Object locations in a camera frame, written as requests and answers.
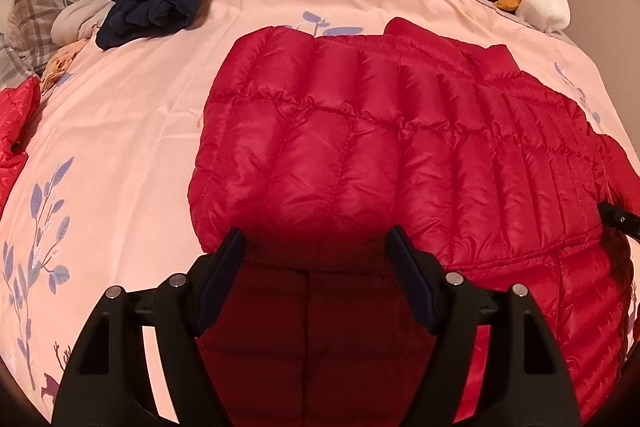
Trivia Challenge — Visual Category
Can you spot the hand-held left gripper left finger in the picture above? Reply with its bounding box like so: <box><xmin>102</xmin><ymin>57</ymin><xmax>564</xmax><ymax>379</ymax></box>
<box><xmin>52</xmin><ymin>229</ymin><xmax>246</xmax><ymax>427</ymax></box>

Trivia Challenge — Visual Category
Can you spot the red puffer jacket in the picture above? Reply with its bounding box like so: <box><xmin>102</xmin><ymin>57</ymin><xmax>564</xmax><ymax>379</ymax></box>
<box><xmin>189</xmin><ymin>17</ymin><xmax>640</xmax><ymax>427</ymax></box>

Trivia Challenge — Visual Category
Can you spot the bright red quilted jacket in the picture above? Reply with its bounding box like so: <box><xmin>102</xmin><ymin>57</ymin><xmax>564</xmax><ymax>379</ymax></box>
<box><xmin>0</xmin><ymin>76</ymin><xmax>42</xmax><ymax>214</ymax></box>

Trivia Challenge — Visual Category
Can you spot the peach cloth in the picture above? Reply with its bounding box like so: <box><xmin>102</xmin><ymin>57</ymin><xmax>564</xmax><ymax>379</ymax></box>
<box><xmin>40</xmin><ymin>38</ymin><xmax>94</xmax><ymax>94</ymax></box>

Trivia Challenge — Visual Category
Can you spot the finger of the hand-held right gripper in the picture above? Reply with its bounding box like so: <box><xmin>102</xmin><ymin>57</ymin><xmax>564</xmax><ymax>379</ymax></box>
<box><xmin>599</xmin><ymin>202</ymin><xmax>640</xmax><ymax>240</ymax></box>

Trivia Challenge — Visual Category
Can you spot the light grey cloth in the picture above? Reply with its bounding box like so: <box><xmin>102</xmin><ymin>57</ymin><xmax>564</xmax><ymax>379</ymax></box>
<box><xmin>50</xmin><ymin>0</ymin><xmax>110</xmax><ymax>46</ymax></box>

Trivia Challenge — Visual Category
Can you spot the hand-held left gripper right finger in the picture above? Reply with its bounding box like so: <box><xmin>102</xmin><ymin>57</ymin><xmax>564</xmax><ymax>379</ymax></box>
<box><xmin>387</xmin><ymin>227</ymin><xmax>583</xmax><ymax>427</ymax></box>

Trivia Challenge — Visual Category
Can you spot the pink printed duvet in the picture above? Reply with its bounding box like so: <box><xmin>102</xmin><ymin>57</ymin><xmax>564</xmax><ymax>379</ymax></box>
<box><xmin>0</xmin><ymin>0</ymin><xmax>640</xmax><ymax>427</ymax></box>

